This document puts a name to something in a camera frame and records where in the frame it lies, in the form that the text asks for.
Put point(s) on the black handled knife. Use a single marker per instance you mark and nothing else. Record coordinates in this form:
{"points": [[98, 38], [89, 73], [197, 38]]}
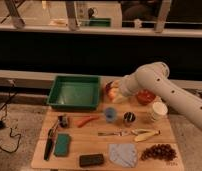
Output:
{"points": [[49, 142]]}

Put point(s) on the small black clip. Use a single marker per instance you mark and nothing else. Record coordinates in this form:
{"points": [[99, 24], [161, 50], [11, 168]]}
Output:
{"points": [[63, 121]]}

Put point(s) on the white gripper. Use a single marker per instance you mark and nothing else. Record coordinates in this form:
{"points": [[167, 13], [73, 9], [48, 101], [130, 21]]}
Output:
{"points": [[120, 90]]}

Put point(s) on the black metal can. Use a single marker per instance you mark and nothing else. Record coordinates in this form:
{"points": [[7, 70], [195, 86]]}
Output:
{"points": [[129, 118]]}

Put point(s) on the green plastic tray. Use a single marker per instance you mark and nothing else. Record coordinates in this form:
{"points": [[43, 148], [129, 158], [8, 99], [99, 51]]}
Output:
{"points": [[75, 93]]}

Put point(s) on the blue plastic cup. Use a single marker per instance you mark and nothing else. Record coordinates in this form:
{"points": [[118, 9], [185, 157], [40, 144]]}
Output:
{"points": [[110, 114]]}

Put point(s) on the bunch of dark grapes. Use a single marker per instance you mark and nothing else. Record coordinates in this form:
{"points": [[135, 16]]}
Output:
{"points": [[159, 151]]}

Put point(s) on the red bowl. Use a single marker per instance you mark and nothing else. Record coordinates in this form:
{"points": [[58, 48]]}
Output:
{"points": [[145, 97]]}

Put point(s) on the white paper cup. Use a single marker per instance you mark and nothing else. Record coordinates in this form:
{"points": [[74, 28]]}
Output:
{"points": [[158, 111]]}

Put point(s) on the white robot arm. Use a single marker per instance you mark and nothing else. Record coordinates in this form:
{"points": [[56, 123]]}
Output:
{"points": [[154, 77]]}

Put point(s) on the black rectangular block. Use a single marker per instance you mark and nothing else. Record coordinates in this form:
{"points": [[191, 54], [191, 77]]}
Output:
{"points": [[91, 160]]}

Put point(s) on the blue grey cloth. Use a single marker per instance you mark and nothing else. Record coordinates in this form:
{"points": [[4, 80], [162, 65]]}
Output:
{"points": [[123, 154]]}

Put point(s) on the green sponge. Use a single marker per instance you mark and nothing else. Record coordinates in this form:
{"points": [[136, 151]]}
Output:
{"points": [[62, 145]]}

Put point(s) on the yellow banana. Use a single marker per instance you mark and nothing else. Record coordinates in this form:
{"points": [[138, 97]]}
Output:
{"points": [[143, 135]]}

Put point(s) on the orange carrot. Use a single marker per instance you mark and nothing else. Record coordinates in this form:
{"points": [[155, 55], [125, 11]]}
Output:
{"points": [[85, 120]]}

